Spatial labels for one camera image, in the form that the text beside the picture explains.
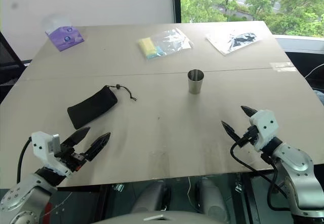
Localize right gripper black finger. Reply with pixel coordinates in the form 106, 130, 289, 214
221, 120, 240, 143
240, 105, 258, 120

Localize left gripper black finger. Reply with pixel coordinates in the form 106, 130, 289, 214
61, 127, 91, 148
85, 132, 111, 162

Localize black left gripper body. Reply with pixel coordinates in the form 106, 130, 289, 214
55, 144, 89, 172

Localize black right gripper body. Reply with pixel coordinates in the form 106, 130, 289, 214
236, 125, 260, 148

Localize clear bag with black item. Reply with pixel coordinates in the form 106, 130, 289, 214
205, 31, 263, 56

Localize clear plastic zip bag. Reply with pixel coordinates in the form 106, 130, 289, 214
137, 28, 194, 61

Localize clear tape strip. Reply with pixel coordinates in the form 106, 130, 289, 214
269, 62, 297, 72

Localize stainless steel cup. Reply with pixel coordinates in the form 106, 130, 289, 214
187, 69, 205, 95

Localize grey rounded shape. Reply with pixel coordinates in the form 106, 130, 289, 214
131, 181, 169, 213
197, 177, 229, 222

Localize white window ledge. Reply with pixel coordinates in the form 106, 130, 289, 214
274, 34, 324, 56

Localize pale curved robot torso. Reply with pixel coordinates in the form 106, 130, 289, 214
92, 209, 230, 224

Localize purple tissue pack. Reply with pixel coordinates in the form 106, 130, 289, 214
42, 13, 86, 53

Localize light blue sponge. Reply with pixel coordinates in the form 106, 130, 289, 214
146, 46, 165, 59

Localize green trees outside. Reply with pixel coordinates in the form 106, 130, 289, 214
180, 0, 324, 38

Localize yellow sponge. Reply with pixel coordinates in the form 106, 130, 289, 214
138, 37, 158, 57

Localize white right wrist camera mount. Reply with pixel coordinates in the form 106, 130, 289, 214
249, 109, 280, 152

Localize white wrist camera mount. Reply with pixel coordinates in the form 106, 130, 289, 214
31, 131, 72, 178
249, 109, 280, 152

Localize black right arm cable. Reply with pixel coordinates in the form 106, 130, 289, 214
230, 132, 292, 211

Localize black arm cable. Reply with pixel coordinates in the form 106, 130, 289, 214
16, 136, 33, 184
230, 132, 292, 211

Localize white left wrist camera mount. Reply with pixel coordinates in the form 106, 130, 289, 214
31, 131, 72, 178

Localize black drawstring pouch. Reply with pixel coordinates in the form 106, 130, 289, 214
67, 83, 138, 130

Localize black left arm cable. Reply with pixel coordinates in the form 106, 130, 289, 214
16, 136, 33, 184

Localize thin white cable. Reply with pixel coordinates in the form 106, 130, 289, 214
187, 176, 201, 212

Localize black window frame post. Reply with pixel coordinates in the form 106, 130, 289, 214
171, 0, 182, 24

